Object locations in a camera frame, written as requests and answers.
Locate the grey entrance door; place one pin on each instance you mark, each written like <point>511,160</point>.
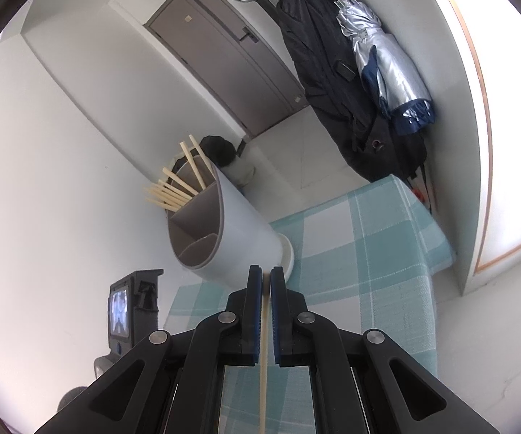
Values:
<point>233,54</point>

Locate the white door with gold trim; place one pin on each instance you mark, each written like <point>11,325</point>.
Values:
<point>504,122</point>

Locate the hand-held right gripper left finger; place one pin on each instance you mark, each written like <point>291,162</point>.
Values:
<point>254,316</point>

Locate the beige cloth beside box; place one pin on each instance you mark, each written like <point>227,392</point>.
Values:
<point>240,172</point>

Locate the teal checked tablecloth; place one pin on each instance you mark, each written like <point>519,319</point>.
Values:
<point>369,257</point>

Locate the black backpack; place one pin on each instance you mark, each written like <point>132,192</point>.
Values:
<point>324,68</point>

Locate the bundle of wooden chopsticks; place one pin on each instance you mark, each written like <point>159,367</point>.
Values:
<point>174,194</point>

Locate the silver folded umbrella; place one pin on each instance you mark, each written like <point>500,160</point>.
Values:
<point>387,68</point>

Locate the white utensil holder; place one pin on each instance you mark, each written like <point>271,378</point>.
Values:
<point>242,235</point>

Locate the black jacket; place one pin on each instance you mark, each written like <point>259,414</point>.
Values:
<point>217,149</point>

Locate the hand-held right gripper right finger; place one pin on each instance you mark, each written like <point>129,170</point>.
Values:
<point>278,316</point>

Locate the wooden chopstick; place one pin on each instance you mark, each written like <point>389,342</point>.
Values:
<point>263,379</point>

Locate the orange and black tool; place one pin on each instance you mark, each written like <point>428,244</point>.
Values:
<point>422,190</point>

